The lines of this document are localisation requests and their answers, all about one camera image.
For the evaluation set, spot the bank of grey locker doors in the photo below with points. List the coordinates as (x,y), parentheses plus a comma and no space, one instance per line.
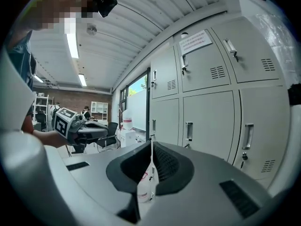
(207,107)

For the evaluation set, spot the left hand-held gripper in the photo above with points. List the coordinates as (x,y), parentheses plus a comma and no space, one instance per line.
(64,123)

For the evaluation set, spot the long ceiling light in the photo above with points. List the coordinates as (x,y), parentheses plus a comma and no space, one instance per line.
(38,78)
(72,45)
(82,79)

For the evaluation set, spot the black framed glass door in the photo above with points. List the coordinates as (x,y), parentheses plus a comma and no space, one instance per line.
(147,102)

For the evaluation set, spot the round ceiling smoke detector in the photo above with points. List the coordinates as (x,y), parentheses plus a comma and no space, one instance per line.
(91,29)

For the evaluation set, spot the person's left forearm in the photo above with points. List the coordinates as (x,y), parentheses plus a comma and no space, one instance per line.
(50,138)

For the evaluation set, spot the white paper notice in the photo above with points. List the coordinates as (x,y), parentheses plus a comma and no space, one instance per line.
(194,41)

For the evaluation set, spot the clear water jug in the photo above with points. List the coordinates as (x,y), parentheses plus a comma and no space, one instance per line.
(128,119)

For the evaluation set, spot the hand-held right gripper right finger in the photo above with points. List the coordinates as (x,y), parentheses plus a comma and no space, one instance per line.
(171,171)

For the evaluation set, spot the person's dark shirt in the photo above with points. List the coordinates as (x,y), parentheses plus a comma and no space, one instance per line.
(22,62)

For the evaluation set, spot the black mesh office chair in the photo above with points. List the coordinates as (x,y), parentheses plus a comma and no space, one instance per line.
(41,120)

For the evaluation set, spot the white cubby shelf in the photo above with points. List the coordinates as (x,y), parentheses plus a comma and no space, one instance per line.
(100,109)

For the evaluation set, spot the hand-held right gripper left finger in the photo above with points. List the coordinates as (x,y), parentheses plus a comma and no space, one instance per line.
(125,173)

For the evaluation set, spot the black head-worn camera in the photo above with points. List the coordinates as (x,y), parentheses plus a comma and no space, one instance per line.
(107,5)

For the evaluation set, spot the white open shelf rack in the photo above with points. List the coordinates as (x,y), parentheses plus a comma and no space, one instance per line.
(43,105)

